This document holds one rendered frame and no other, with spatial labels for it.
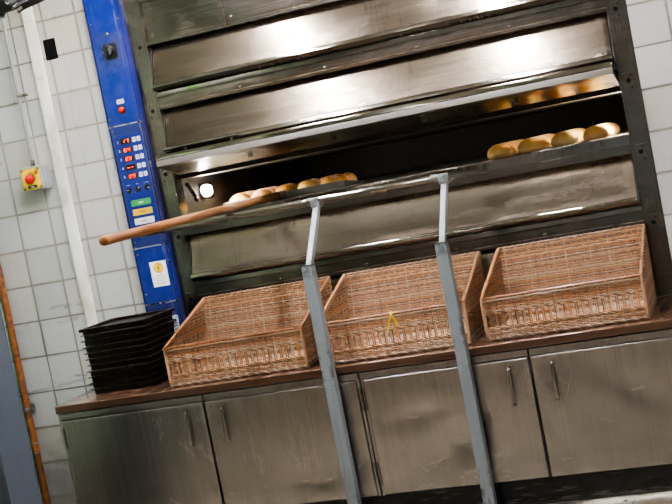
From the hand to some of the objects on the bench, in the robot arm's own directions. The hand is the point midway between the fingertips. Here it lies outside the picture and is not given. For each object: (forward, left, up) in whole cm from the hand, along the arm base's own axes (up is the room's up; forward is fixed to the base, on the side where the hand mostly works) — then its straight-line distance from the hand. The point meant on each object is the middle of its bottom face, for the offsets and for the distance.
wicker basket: (+62, +96, -138) cm, 179 cm away
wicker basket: (+2, +97, -138) cm, 168 cm away
